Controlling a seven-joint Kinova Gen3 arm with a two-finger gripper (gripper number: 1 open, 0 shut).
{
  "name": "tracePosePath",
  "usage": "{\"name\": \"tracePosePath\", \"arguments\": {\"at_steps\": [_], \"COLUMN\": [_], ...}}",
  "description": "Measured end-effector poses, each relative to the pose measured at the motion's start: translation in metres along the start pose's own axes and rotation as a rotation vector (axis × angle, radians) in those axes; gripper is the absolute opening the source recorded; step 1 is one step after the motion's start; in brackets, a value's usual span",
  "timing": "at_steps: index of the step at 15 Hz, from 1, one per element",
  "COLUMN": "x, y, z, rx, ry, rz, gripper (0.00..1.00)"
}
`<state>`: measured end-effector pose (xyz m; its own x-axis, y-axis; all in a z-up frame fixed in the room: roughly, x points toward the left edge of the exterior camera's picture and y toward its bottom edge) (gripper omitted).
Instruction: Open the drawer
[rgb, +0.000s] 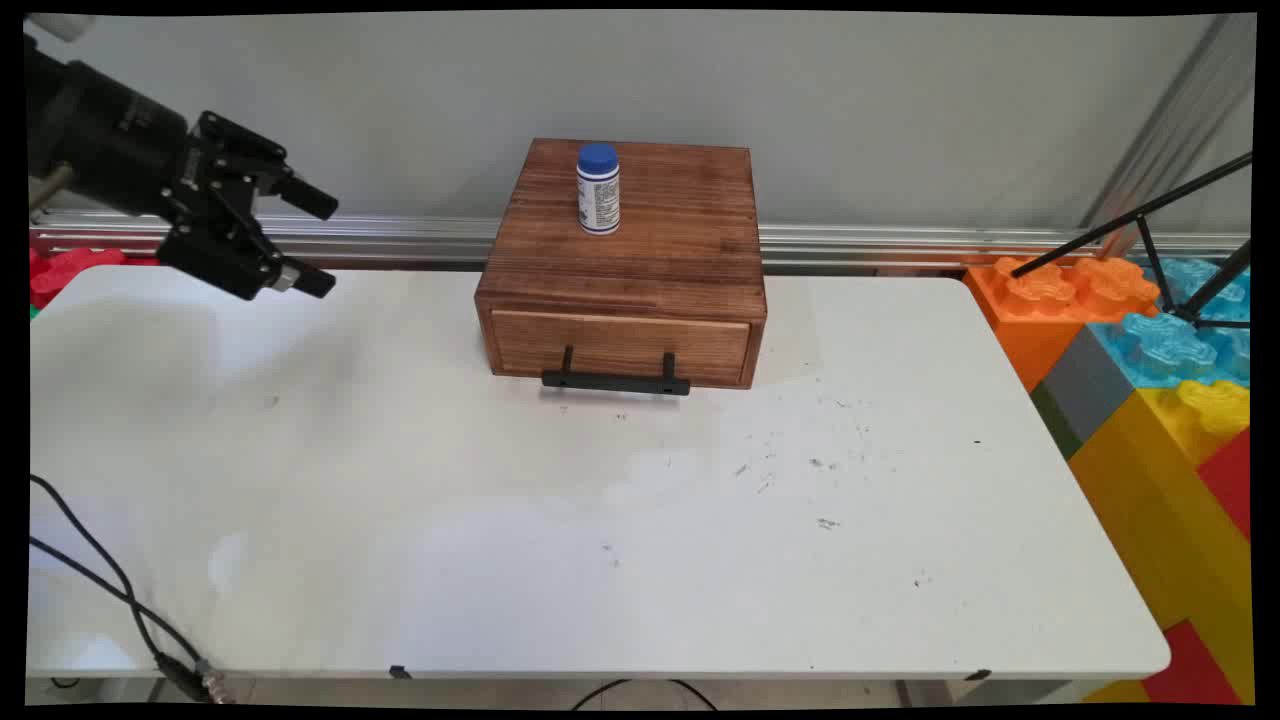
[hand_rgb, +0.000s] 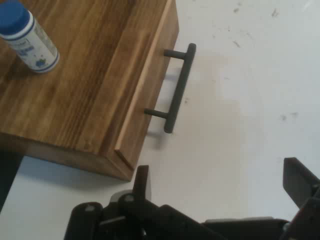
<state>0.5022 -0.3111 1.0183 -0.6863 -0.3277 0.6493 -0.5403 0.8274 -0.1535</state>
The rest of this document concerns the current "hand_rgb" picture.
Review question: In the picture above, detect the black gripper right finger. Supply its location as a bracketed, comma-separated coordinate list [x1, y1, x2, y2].
[279, 156, 320, 240]

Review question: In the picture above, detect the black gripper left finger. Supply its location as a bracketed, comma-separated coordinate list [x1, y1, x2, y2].
[64, 164, 208, 240]

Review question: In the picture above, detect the black bar drawer handle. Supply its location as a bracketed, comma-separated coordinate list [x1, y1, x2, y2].
[143, 42, 197, 134]

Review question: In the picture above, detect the wooden drawer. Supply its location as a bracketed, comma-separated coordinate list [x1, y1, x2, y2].
[114, 0, 180, 182]

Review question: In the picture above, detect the brown wooden drawer cabinet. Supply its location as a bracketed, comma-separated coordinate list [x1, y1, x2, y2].
[0, 0, 180, 182]

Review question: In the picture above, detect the white bottle blue cap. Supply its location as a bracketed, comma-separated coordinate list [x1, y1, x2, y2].
[0, 0, 61, 75]

